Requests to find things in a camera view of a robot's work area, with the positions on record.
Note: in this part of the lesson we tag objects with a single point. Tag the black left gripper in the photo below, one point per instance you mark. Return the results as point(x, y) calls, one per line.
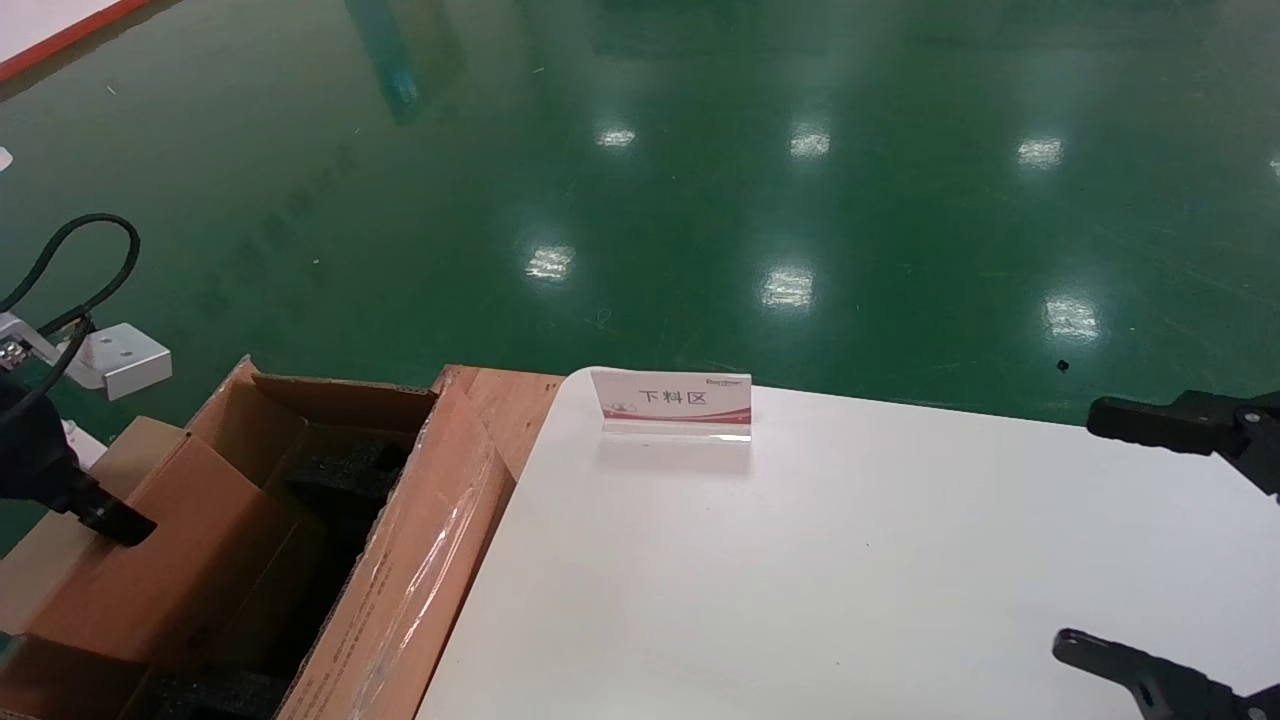
point(35, 450)

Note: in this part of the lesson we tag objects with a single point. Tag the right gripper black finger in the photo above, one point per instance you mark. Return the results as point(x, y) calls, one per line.
point(1150, 425)
point(1160, 690)

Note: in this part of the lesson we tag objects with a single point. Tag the large cardboard box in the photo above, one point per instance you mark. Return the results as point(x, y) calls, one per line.
point(430, 560)

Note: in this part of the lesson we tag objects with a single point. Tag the white pipe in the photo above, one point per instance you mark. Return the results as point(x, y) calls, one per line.
point(85, 447)

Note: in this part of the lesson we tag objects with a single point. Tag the black foam insert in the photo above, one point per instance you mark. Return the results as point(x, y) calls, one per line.
point(345, 470)

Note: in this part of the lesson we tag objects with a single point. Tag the clear acrylic sign holder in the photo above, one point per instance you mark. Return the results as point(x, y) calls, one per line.
point(675, 400)

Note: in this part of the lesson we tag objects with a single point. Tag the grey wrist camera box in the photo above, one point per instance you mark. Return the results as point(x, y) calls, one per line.
point(125, 360)

